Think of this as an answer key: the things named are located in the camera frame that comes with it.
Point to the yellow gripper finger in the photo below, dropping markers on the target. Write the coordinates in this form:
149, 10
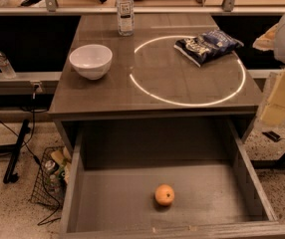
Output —
274, 111
266, 41

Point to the orange fruit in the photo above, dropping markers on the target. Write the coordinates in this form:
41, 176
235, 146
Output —
164, 195

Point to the grey open drawer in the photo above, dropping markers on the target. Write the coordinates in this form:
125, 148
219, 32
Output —
188, 178

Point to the black power adapter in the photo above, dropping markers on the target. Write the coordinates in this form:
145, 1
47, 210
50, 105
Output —
272, 135

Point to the blue chip bag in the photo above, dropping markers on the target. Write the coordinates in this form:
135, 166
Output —
207, 46

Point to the clear water bottle with label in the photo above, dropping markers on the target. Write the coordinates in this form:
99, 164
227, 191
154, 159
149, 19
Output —
126, 19

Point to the white bowl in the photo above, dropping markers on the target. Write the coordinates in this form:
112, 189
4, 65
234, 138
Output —
91, 61

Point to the soda can in basket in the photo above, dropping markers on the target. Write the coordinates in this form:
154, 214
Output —
51, 166

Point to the small water bottle on ledge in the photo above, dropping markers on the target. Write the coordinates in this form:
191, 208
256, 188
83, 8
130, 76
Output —
6, 68

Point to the black stand leg left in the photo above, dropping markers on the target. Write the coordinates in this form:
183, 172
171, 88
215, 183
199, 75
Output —
14, 151

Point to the black wire basket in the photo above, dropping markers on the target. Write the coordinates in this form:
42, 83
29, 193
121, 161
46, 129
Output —
49, 189

